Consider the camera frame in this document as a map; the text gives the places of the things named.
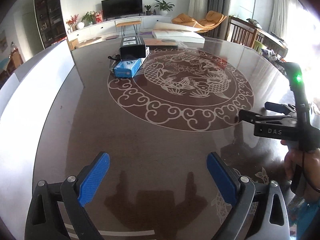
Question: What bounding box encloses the wooden chair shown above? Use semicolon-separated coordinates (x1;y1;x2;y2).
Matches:
226;16;258;48

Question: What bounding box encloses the white flat box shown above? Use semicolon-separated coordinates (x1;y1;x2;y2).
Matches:
152;22;205;44

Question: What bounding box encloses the orange lounge chair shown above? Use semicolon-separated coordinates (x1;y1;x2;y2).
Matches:
172;10;226;33

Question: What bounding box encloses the wall painting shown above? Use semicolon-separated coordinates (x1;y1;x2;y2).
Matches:
0;30;8;53

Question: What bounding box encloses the cardboard box on floor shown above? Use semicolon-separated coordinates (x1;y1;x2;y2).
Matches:
67;38;79;51

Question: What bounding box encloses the black television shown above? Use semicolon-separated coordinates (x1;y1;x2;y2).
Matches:
101;0;143;19

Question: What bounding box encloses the green potted plant left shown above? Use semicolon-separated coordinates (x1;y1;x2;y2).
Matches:
81;11;96;25

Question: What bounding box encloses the black glass display cabinet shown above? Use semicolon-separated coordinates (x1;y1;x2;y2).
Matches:
34;0;67;48

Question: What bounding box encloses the grey curtain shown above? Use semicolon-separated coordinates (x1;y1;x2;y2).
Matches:
207;0;231;40

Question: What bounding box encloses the wooden bench with metal legs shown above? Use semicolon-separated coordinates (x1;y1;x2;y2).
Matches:
116;20;141;37

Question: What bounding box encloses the black box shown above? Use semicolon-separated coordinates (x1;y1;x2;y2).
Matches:
119;36;146;61

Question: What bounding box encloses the white tv cabinet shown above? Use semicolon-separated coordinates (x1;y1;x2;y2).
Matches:
67;15;171;42

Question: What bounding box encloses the white vase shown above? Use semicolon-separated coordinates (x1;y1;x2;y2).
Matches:
76;22;85;29

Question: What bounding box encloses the blue white cream box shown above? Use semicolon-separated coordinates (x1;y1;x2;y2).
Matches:
113;58;145;78

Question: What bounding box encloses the red flower bouquet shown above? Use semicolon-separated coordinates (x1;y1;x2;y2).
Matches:
66;14;79;33

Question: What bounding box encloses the person's right hand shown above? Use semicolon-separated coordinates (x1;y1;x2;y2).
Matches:
284;147;319;203

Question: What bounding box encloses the green potted plant right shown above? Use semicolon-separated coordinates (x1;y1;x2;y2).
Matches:
155;0;175;16

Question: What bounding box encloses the small potted plant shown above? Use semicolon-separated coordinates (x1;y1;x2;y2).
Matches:
144;4;152;16

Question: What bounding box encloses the green potted plant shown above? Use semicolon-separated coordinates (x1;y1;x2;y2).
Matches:
155;0;175;16
81;11;96;25

